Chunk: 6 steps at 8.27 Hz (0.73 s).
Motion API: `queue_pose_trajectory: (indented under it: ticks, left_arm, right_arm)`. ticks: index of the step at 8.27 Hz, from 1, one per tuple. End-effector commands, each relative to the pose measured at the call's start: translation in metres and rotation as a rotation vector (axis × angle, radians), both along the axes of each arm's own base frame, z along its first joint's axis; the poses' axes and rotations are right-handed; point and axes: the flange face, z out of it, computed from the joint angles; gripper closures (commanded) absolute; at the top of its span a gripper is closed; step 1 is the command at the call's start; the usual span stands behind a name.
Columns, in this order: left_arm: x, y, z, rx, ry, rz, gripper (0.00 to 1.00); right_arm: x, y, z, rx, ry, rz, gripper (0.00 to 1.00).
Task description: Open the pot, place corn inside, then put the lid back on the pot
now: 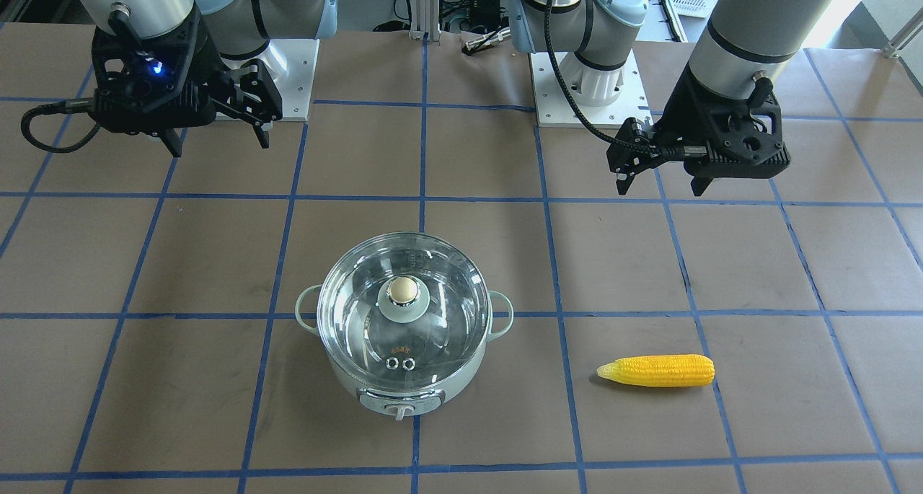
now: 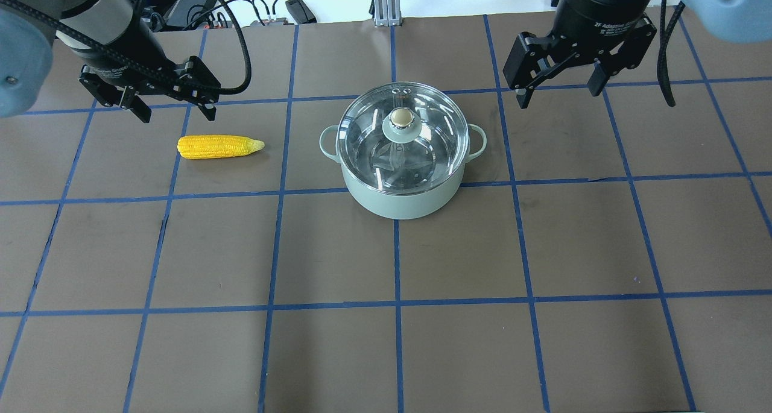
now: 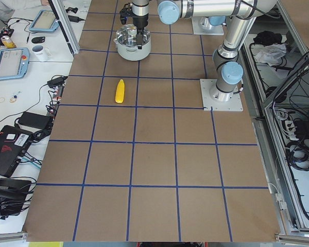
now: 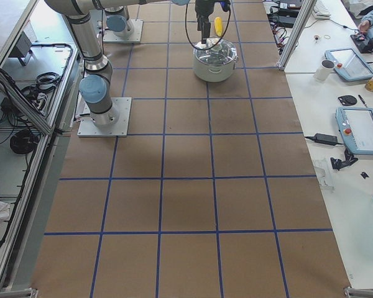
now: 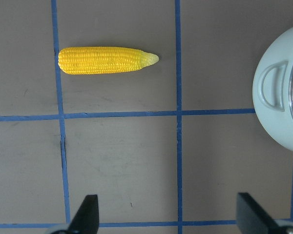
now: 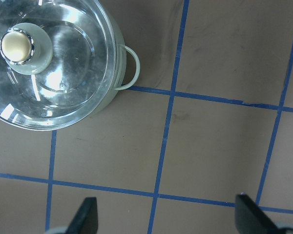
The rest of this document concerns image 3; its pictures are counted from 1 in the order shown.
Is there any black power brick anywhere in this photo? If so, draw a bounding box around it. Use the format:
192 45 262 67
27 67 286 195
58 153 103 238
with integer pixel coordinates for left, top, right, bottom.
18 112 53 130

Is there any black power adapter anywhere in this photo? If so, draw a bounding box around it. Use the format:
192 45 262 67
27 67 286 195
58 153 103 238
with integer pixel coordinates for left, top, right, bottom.
47 76 67 88

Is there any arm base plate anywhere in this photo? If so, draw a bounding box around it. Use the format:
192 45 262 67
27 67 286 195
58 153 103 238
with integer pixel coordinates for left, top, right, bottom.
200 79 243 112
192 16 226 36

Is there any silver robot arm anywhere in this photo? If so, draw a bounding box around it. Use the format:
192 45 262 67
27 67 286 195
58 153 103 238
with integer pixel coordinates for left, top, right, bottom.
157 0 276 102
132 0 149 49

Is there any brown gridded table mat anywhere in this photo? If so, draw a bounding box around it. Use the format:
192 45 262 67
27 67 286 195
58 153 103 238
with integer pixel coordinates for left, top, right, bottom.
24 1 279 242

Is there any aluminium side frame rack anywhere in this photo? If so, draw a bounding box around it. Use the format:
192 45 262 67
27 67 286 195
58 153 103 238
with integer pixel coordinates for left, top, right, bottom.
242 1 309 245

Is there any black laptop with red logo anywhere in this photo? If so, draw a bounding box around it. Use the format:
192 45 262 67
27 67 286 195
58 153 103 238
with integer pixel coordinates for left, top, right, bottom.
0 125 33 177

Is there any blue teach pendant far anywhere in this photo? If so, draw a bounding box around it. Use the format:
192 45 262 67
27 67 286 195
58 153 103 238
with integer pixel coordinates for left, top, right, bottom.
29 10 59 33

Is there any black computer mouse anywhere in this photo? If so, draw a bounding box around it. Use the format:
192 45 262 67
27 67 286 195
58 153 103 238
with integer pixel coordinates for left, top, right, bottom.
31 37 45 44

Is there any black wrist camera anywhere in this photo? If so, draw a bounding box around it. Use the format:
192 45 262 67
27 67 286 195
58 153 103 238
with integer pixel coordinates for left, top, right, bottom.
119 3 132 25

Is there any blue teach pendant near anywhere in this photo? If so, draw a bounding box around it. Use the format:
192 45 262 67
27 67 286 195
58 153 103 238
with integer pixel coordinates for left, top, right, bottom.
0 47 30 80

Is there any yellow drink can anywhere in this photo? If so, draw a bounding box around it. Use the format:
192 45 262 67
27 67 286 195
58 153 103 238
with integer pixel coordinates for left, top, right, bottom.
1 36 16 49

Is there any pale green steel pot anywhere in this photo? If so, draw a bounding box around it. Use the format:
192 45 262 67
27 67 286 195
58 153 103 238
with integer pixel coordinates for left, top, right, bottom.
114 28 151 61

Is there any yellow corn cob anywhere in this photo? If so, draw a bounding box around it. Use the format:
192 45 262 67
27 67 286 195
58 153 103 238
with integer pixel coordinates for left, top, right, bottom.
115 79 125 103

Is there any aluminium frame post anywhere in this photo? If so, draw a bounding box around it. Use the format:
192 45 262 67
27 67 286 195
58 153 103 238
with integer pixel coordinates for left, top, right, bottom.
48 0 80 56

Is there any glass pot lid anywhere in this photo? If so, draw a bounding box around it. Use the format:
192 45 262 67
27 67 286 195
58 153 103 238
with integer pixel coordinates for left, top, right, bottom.
115 24 138 47

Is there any black cloth bundle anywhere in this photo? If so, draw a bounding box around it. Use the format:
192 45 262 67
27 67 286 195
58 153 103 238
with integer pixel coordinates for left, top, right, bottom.
253 30 282 46

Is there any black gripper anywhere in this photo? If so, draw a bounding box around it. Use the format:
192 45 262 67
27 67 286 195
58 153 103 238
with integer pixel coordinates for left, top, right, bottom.
133 15 147 49

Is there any white mug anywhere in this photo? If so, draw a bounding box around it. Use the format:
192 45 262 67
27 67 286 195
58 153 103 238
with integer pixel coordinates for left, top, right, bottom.
32 45 52 62

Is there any black device bottom left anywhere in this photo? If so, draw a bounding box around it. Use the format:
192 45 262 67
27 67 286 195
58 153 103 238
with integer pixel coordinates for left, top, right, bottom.
0 178 36 220

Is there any white crumpled cloth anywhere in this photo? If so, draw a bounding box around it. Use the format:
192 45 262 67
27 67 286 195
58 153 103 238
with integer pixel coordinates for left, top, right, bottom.
254 44 287 66

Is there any blue teach pendant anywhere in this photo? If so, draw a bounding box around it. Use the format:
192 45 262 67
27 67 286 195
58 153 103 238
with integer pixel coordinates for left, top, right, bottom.
29 10 59 33
0 47 30 80

